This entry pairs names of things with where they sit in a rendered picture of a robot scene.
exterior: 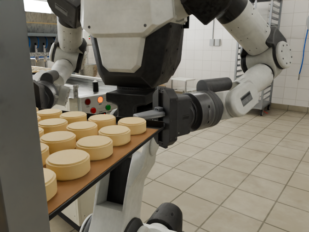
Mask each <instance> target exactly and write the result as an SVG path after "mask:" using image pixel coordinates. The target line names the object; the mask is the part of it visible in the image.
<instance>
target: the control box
mask: <svg viewBox="0 0 309 232"><path fill-rule="evenodd" d="M99 97H102V98H103V101H102V102H101V103H99V102H98V98H99ZM87 99H90V101H91V102H90V104H89V105H86V103H85V101H86V100H87ZM77 102H78V111H81V112H85V113H91V109H92V108H95V109H96V113H95V114H103V113H104V114H110V113H111V111H112V110H114V109H117V105H115V104H113V103H111V102H107V101H106V93H99V94H93V95H87V96H81V97H79V98H77ZM107 105H110V106H111V109H110V110H106V106H107ZM91 114H92V113H91Z"/></svg>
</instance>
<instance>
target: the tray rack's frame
mask: <svg viewBox="0 0 309 232"><path fill-rule="evenodd" d="M249 1H250V2H253V3H255V6H254V7H255V8H256V9H257V3H258V2H269V1H271V5H270V14H269V26H271V21H272V12H273V3H274V0H249ZM238 47H239V43H238V42H237V43H236V55H235V73H234V81H235V80H236V74H237V72H236V71H237V62H238V61H237V59H238ZM263 96H264V90H262V94H261V100H258V102H260V101H261V102H260V103H257V104H256V105H255V106H254V107H253V109H259V110H264V108H265V107H266V106H268V105H269V104H270V105H271V101H266V100H264V101H263ZM269 108H270V106H269Z"/></svg>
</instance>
